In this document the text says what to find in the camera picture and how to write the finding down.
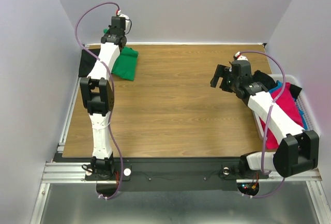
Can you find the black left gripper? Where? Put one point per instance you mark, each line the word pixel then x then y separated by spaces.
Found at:
pixel 109 26

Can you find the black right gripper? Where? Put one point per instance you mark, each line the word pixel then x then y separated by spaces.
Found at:
pixel 224 79

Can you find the green t shirt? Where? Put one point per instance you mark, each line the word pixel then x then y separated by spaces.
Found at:
pixel 125 63

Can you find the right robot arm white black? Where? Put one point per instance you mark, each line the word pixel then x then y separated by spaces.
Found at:
pixel 298 149

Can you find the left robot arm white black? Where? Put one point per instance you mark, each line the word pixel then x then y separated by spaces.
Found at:
pixel 98 97

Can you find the black t shirt in basket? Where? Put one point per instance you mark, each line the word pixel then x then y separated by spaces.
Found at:
pixel 274 87

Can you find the folded black t shirt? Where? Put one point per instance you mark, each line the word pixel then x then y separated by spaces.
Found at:
pixel 87 62

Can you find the blue t shirt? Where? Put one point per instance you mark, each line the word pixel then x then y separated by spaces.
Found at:
pixel 289 106

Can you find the pink t shirt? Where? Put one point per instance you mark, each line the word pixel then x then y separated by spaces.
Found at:
pixel 271 142

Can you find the silver knob on plate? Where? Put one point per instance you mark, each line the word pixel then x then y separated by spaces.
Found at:
pixel 226 171

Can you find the white plastic laundry basket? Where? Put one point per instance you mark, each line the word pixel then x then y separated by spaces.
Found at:
pixel 301 102

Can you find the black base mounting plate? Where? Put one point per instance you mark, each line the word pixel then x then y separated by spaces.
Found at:
pixel 174 174

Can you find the white knob on plate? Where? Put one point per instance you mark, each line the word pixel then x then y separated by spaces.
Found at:
pixel 127 172

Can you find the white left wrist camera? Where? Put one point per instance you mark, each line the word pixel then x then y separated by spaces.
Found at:
pixel 125 21

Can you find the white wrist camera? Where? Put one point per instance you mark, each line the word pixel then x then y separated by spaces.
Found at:
pixel 125 21
pixel 239 57

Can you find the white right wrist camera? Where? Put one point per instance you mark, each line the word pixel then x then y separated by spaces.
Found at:
pixel 239 57

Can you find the aluminium frame rail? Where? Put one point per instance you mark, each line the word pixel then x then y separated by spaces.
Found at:
pixel 58 172

